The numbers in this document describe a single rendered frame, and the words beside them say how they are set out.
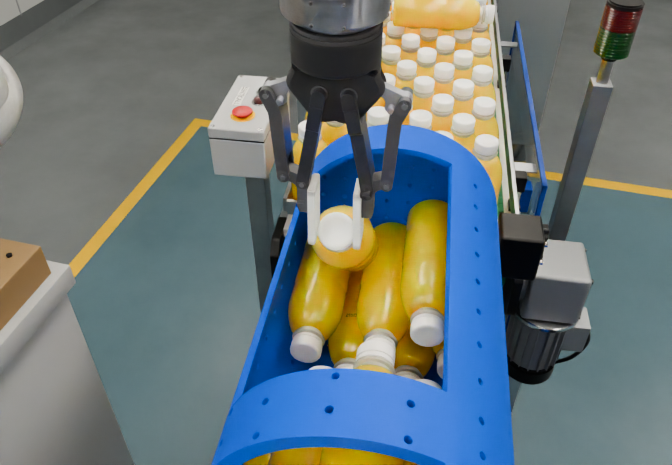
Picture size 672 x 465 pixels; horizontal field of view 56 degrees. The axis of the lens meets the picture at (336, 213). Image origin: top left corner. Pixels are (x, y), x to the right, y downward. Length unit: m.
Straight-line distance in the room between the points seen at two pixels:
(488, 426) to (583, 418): 1.54
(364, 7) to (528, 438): 1.69
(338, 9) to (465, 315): 0.32
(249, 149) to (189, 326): 1.23
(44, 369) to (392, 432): 0.69
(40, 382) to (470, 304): 0.70
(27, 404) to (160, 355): 1.14
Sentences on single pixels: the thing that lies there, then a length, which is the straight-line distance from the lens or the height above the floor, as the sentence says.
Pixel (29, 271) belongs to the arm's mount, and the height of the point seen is 1.04.
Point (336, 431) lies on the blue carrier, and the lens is 0.52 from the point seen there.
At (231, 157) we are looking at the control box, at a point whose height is 1.04.
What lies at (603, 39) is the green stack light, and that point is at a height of 1.19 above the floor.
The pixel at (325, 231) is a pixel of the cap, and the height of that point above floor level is 1.25.
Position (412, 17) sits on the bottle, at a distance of 1.41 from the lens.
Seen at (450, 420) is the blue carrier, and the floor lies 1.22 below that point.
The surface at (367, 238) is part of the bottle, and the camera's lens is 0.69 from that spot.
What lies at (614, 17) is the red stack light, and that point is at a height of 1.24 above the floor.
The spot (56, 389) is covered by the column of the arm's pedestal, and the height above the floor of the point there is 0.82.
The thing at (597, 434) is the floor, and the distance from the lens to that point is 2.10.
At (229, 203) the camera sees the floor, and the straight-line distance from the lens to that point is 2.72.
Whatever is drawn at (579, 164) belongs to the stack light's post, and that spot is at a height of 0.92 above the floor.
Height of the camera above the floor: 1.68
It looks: 40 degrees down
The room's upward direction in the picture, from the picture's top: straight up
